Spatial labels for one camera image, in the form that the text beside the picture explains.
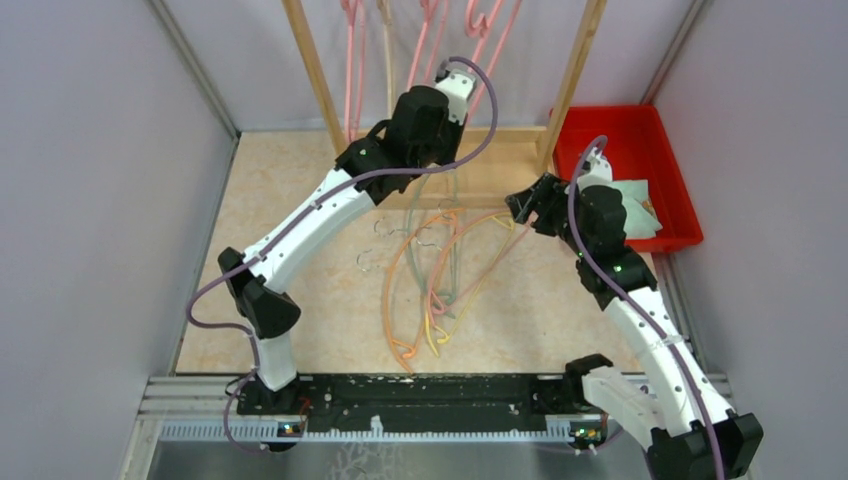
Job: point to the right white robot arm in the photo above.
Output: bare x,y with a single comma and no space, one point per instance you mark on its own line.
687,429

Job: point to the wooden hanger rack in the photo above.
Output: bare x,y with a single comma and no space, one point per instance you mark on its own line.
491,163

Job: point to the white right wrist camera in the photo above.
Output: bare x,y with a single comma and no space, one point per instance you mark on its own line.
596,171

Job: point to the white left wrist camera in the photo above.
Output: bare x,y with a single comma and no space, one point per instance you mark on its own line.
458,86

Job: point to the large pink plastic hanger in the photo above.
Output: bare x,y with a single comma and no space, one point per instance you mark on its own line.
355,17

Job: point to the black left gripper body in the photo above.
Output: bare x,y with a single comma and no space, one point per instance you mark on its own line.
443,148

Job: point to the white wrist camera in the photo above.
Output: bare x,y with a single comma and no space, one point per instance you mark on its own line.
596,171
458,86

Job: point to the pale green cloth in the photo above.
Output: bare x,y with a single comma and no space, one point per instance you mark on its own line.
641,221

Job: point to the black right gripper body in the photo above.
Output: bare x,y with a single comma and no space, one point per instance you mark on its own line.
585,240

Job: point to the red plastic bin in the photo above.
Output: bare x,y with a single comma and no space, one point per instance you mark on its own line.
638,149

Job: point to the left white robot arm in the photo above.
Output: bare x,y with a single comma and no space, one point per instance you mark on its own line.
298,245

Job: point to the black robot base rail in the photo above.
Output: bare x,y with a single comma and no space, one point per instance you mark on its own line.
371,408

